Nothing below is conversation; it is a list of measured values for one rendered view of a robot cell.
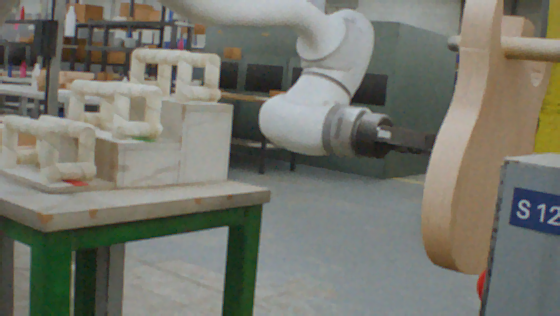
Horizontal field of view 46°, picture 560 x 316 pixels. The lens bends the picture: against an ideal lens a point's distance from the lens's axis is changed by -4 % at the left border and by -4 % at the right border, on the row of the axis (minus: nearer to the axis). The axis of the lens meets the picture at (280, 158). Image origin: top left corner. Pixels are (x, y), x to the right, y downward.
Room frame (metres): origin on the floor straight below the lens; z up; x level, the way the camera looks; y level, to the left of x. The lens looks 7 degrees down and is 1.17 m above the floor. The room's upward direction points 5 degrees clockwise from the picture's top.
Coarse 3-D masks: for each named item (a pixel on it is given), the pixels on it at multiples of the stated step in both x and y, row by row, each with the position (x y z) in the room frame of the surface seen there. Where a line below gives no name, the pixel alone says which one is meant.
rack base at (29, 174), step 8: (0, 168) 1.34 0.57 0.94; (16, 168) 1.36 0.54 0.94; (24, 168) 1.37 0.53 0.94; (32, 168) 1.38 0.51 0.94; (40, 168) 1.39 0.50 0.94; (8, 176) 1.31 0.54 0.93; (16, 176) 1.29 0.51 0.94; (24, 176) 1.28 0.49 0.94; (32, 176) 1.29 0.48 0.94; (40, 176) 1.29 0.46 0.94; (32, 184) 1.24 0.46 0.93; (40, 184) 1.22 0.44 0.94; (48, 184) 1.22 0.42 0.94; (56, 184) 1.23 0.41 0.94; (64, 184) 1.24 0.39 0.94; (96, 184) 1.28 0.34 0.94; (104, 184) 1.29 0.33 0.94; (112, 184) 1.30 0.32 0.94; (56, 192) 1.21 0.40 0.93
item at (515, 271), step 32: (512, 160) 0.62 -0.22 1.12; (544, 160) 0.63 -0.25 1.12; (512, 192) 0.62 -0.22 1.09; (544, 192) 0.60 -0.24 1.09; (512, 224) 0.62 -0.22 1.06; (544, 224) 0.60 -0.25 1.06; (512, 256) 0.61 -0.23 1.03; (544, 256) 0.60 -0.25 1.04; (512, 288) 0.61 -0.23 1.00; (544, 288) 0.59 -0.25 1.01
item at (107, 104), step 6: (102, 102) 1.53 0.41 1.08; (108, 102) 1.53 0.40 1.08; (102, 108) 1.53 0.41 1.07; (108, 108) 1.53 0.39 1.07; (102, 114) 1.53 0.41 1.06; (108, 114) 1.53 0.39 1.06; (102, 120) 1.53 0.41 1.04; (108, 120) 1.53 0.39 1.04; (102, 126) 1.53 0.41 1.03; (108, 126) 1.53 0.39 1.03
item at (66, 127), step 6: (42, 120) 1.40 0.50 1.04; (48, 120) 1.39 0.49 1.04; (54, 120) 1.38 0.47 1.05; (60, 120) 1.37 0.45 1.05; (66, 120) 1.36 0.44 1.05; (60, 126) 1.35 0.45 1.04; (66, 126) 1.34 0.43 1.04; (72, 126) 1.33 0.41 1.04; (78, 126) 1.31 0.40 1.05; (84, 126) 1.30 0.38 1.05; (90, 126) 1.31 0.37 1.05; (60, 132) 1.36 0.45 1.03; (66, 132) 1.34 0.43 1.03; (72, 132) 1.32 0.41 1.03; (78, 132) 1.31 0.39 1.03; (84, 132) 1.30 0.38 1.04; (90, 132) 1.30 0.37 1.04
